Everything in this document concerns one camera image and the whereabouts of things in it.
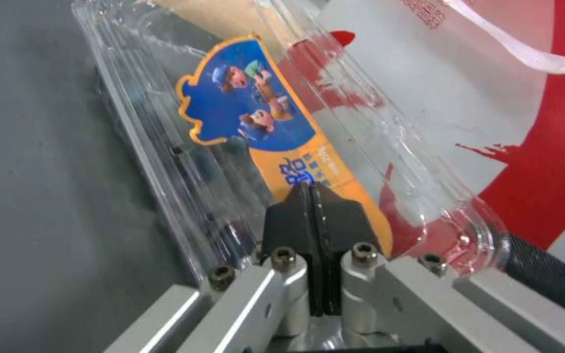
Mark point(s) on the red white takeout bag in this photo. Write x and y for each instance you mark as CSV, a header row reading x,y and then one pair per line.
x,y
547,154

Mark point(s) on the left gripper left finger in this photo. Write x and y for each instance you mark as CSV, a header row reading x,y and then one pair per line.
x,y
287,228

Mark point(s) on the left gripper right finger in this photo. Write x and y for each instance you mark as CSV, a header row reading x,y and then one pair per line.
x,y
341,224

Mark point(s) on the ribbed black finger of the right gripper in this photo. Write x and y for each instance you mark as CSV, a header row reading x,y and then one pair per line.
x,y
547,272

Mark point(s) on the orange blue cartoon snack package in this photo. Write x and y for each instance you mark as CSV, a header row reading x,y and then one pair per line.
x,y
243,92

